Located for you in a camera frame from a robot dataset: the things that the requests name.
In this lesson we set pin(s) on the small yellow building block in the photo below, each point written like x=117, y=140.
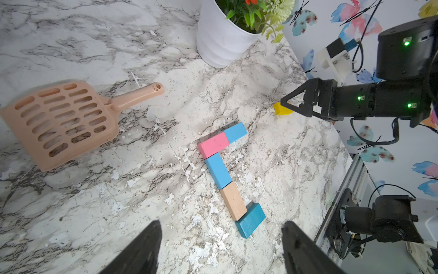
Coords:
x=281, y=110

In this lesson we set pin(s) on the beige plastic slotted scoop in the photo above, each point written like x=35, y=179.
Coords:
x=60, y=123

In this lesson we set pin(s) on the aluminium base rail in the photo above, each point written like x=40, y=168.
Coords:
x=355, y=190

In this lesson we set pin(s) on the light blue building block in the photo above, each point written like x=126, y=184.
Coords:
x=218, y=171

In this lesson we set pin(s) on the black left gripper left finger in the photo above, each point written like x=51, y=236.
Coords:
x=141, y=255

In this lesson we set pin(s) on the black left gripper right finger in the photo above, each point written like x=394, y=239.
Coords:
x=301, y=254

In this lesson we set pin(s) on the natural wood building block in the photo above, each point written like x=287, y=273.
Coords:
x=233, y=201

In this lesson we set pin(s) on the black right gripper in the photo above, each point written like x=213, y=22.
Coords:
x=388, y=99

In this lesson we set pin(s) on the pink building block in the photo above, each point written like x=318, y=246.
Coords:
x=213, y=145

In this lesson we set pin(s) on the white flower pot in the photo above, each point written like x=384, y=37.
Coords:
x=219, y=41

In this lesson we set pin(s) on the teal building block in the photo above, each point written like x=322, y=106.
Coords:
x=250, y=221

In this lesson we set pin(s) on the artificial green flower plant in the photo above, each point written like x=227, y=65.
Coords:
x=258, y=16

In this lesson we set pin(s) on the sky blue short block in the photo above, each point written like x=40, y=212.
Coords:
x=236, y=132

